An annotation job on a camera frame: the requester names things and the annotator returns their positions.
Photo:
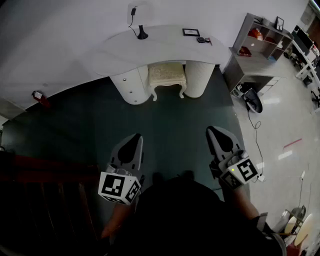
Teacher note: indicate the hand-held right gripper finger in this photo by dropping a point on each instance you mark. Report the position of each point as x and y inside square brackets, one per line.
[232, 142]
[216, 147]

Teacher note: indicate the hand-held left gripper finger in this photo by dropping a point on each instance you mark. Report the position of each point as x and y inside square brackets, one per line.
[116, 156]
[138, 160]

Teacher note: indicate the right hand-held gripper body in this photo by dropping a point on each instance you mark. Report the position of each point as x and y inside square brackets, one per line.
[237, 173]

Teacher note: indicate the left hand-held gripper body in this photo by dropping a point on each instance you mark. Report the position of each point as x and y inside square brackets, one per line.
[117, 186]

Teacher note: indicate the cream upholstered stool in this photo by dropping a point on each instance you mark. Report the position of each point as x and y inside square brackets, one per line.
[166, 73]

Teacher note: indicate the white curved dressing table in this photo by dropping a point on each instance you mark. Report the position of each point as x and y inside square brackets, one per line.
[162, 48]

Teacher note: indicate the person's left forearm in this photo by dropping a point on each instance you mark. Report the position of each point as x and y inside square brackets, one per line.
[117, 220]

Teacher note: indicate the person's right forearm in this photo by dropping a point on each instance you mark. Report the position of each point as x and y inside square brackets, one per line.
[240, 202]

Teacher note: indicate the white power adapter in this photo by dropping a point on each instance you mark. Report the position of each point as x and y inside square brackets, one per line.
[260, 178]

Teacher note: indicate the black round floor device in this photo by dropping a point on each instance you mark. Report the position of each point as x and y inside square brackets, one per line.
[253, 101]

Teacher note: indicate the small white floor device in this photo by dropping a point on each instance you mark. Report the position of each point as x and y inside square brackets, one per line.
[237, 92]

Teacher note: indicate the white power strip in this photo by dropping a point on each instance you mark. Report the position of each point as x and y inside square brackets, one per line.
[303, 174]

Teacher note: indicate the person's black clothing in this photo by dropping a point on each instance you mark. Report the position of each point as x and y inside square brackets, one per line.
[190, 220]

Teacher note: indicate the grey-green basket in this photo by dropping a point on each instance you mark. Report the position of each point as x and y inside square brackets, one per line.
[298, 212]

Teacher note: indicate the grey desk with shelves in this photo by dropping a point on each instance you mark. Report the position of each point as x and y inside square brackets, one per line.
[250, 66]

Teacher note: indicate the round light table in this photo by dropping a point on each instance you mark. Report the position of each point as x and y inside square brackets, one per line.
[303, 230]

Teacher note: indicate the red fire extinguisher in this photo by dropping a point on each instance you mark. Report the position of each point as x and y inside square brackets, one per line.
[41, 98]

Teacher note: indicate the black office chair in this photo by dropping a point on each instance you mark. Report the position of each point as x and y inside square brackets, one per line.
[316, 96]

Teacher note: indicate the small black box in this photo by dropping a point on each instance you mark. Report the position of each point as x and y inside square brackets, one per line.
[200, 39]

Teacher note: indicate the white office desk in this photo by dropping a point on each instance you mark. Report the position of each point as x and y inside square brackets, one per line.
[308, 66]

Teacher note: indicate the orange bag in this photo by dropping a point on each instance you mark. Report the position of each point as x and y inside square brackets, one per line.
[255, 34]

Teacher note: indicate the black monitor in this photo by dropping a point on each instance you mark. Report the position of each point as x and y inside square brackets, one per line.
[302, 41]

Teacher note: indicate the wide black picture frame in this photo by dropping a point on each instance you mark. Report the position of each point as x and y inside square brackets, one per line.
[191, 32]

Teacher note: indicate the small black picture frame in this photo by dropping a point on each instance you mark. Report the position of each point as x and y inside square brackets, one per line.
[279, 23]

